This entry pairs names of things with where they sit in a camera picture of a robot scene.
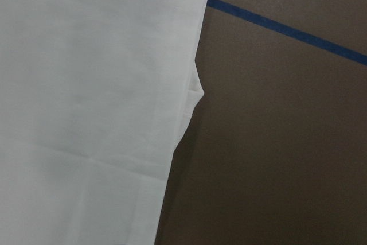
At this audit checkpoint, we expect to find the white long-sleeve printed shirt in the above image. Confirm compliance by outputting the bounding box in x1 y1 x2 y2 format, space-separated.
1 0 207 244

